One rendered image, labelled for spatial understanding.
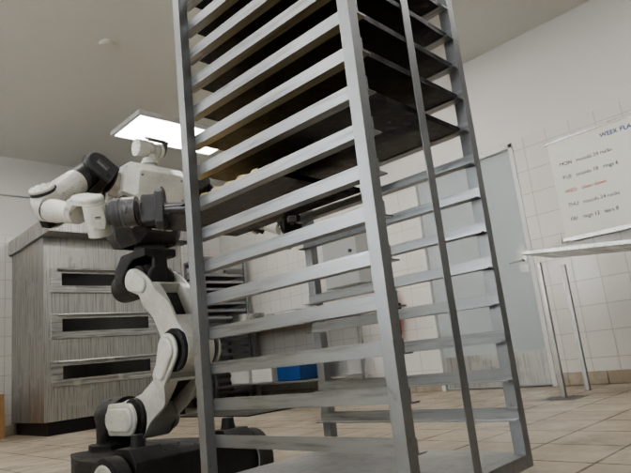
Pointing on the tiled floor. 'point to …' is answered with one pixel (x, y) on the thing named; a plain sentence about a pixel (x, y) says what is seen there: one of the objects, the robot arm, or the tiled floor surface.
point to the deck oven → (74, 330)
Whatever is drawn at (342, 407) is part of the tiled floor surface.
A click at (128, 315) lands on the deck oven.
